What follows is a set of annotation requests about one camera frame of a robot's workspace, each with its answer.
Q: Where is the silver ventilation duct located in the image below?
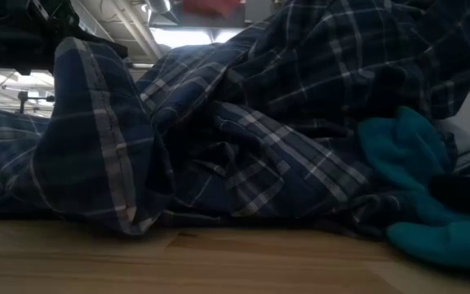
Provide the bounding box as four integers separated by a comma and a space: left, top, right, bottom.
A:
143, 0, 181, 25

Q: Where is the red garment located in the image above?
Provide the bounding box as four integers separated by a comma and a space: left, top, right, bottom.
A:
181, 0, 242, 18

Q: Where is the teal garment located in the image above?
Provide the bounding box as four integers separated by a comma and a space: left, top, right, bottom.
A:
357, 106, 470, 273

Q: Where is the grey ceiling box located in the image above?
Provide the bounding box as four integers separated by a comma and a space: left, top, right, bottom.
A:
244, 0, 277, 24

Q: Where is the black garment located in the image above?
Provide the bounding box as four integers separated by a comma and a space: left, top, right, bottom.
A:
428, 174, 470, 217

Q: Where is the blue plaid shirt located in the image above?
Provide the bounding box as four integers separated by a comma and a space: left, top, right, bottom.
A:
0, 0, 470, 238

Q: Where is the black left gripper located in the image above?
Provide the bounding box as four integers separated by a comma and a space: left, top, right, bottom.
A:
0, 0, 129, 77

